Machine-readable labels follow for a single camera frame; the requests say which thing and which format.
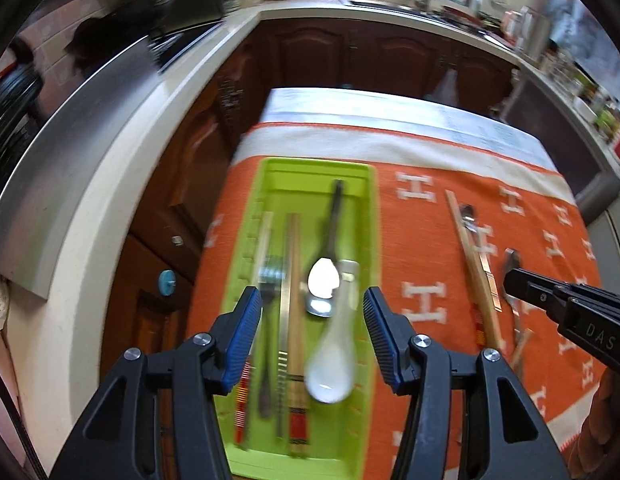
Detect pale blue tablecloth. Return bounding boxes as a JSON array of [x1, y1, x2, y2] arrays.
[[260, 87, 556, 166]]

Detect grey refrigerator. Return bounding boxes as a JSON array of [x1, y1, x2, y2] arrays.
[[575, 170, 620, 281]]

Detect steel spoon embossed handle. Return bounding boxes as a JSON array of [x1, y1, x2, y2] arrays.
[[304, 285, 341, 318]]

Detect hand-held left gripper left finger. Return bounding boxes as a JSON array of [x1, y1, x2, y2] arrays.
[[50, 285, 264, 480]]

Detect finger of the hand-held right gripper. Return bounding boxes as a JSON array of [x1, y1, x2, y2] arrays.
[[502, 266, 562, 314]]

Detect orange patterned blanket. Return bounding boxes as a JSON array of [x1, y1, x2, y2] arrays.
[[187, 122, 620, 480]]

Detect steel splash guard panel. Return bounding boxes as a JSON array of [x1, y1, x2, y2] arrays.
[[0, 35, 168, 302]]

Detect steel chopstick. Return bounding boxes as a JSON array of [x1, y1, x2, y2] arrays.
[[275, 240, 288, 438]]

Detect large steel spoon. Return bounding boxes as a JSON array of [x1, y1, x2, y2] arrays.
[[307, 179, 347, 301]]

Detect steel fork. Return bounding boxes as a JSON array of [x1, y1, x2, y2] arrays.
[[257, 255, 287, 420]]

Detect wooden kitchen cabinets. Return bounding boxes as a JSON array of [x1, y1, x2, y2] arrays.
[[100, 17, 521, 411]]

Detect grey steel appliance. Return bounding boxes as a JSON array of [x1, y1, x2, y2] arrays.
[[490, 67, 616, 201]]

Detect hanging plastic bag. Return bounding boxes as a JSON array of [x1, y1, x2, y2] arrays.
[[427, 67, 463, 108]]

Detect black wok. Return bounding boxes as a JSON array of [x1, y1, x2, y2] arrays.
[[65, 17, 156, 76]]

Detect green plastic utensil tray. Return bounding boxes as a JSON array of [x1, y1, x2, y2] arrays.
[[225, 157, 380, 478]]

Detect black electric pressure cooker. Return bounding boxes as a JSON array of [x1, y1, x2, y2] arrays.
[[0, 60, 43, 186]]

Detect white ceramic spoon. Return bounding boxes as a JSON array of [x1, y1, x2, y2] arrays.
[[302, 260, 363, 405]]

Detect person's right hand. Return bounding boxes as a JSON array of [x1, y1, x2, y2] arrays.
[[580, 372, 620, 480]]

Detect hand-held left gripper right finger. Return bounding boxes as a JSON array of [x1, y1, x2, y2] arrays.
[[362, 286, 571, 480]]

